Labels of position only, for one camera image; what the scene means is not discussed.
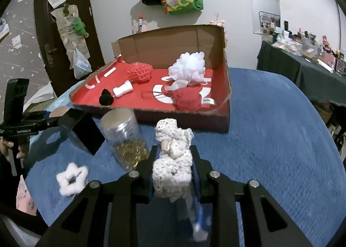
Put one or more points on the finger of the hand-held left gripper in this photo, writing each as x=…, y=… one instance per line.
x=46, y=114
x=48, y=124

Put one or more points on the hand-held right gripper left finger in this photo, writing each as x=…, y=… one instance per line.
x=144, y=179

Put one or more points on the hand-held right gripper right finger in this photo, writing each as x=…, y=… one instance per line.
x=198, y=182

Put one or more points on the white crochet pouch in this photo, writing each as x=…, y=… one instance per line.
x=170, y=171

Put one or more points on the black case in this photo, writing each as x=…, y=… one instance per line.
x=83, y=132

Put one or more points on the black pompom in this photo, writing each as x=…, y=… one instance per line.
x=105, y=98

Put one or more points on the cardboard box with red lining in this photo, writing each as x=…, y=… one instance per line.
x=129, y=103

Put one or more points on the white cloth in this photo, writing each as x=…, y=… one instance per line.
x=123, y=90

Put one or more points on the red yarn pouf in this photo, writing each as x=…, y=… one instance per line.
x=188, y=99

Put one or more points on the person's left hand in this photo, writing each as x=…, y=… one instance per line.
x=5, y=147

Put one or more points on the light blue cushion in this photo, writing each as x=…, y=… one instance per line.
x=58, y=102

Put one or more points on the white plastic sheet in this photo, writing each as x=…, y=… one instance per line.
x=40, y=94

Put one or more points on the clear jar with gold lid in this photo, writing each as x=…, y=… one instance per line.
x=121, y=133

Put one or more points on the white paper scrap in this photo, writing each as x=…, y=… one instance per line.
x=16, y=41

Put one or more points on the white fluffy scrunchie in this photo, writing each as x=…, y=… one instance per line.
x=63, y=182

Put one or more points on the clear plastic bag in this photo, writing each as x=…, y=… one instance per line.
x=79, y=64

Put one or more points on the pink printed cloth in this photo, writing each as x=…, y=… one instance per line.
x=25, y=198

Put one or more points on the beige hanging organizer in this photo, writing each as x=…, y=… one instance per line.
x=67, y=36

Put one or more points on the dark brown door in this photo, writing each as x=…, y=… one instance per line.
x=43, y=19

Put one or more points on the green plush toy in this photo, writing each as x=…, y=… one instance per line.
x=78, y=26

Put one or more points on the red mesh bath sponge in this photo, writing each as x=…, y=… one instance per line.
x=139, y=72

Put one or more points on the white bath pouf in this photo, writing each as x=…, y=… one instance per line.
x=189, y=67

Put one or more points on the pale pink plush toy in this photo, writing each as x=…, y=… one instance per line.
x=136, y=28

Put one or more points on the orange tipped stick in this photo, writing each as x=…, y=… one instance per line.
x=140, y=23

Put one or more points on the tan cardboard carton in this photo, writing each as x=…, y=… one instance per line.
x=324, y=113

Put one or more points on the table with dark green cloth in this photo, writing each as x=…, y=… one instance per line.
x=292, y=68

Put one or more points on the white tube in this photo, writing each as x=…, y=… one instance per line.
x=325, y=65

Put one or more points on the group of cosmetics bottles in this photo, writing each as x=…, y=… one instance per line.
x=305, y=44

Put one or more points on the framed wall picture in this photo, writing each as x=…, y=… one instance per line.
x=2, y=26

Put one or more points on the wall mirror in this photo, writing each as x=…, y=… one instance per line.
x=265, y=0

